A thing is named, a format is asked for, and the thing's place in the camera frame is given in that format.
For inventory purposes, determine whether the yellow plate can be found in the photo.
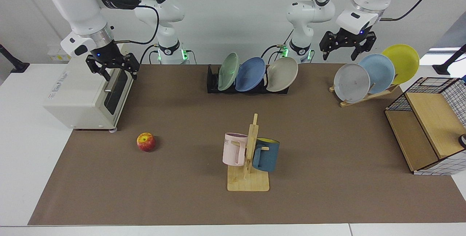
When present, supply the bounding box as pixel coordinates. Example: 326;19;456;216
381;44;420;85

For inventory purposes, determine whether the red yellow apple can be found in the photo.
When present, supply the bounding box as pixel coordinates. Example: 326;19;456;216
137;133;156;152

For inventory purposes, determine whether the dark blue cup yellow inside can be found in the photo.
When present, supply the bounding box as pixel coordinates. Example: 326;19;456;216
252;138;280;173

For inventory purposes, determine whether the pale green plate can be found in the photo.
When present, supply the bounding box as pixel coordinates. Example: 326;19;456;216
218;52;240;91

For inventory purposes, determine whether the wooden cup stand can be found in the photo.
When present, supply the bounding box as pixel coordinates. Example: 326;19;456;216
227;114;270;192

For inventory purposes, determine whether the white wall socket box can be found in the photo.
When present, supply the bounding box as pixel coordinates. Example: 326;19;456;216
47;46;71;62

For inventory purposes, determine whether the wire basket with wooden floor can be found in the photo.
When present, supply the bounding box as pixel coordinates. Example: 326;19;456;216
385;77;466;176

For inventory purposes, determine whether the wooden plate rack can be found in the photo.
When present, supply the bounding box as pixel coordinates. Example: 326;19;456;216
329;83;400;108

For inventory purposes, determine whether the grey plate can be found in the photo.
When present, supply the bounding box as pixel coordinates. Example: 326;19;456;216
333;63;371;103

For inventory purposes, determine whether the beige plate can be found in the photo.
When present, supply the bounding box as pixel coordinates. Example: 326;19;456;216
266;57;299;92

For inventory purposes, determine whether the pink cup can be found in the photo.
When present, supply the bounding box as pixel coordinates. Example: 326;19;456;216
222;133;249;166

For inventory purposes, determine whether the black dish rack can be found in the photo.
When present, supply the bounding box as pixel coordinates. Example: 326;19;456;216
207;65;290;94

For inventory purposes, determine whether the light blue plate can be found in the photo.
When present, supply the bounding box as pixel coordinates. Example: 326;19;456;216
359;54;395;94

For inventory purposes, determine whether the pale toaster oven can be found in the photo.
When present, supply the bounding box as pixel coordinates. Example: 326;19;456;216
43;43;134;131

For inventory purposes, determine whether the brown table cloth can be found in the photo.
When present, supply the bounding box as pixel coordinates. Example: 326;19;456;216
28;64;466;226

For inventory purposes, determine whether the black stand foot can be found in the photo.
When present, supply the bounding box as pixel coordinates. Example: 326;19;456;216
0;44;30;73
433;44;466;75

